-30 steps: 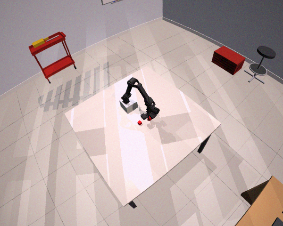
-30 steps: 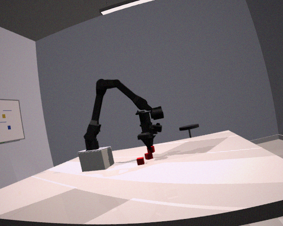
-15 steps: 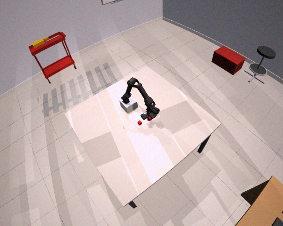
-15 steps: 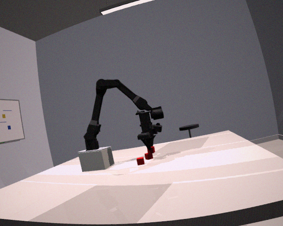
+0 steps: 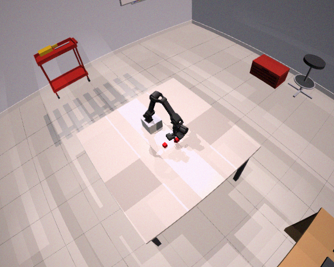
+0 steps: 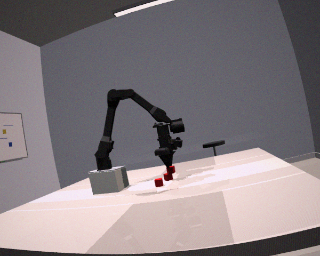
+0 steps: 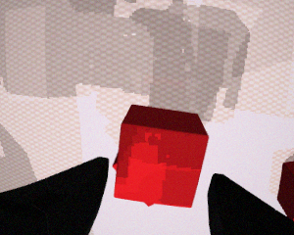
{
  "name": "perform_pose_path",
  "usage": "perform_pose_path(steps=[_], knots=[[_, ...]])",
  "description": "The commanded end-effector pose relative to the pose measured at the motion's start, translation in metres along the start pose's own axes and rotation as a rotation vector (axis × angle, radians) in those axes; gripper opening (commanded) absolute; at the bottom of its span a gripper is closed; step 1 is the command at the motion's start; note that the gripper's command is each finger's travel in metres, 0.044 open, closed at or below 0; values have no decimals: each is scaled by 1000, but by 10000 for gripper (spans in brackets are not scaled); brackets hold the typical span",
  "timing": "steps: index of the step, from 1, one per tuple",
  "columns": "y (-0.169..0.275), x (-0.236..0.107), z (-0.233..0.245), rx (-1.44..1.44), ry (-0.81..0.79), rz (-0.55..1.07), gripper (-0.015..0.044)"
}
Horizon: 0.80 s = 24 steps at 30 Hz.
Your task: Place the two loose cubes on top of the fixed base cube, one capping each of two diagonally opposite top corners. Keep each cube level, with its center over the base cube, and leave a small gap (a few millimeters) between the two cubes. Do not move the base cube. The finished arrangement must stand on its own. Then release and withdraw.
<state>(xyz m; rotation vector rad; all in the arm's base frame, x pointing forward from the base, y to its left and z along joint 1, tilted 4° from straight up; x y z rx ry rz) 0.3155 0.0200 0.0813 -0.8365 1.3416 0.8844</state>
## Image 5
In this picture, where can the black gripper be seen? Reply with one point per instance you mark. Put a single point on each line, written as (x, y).
(171, 136)

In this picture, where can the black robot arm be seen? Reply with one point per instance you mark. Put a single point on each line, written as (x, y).
(174, 117)

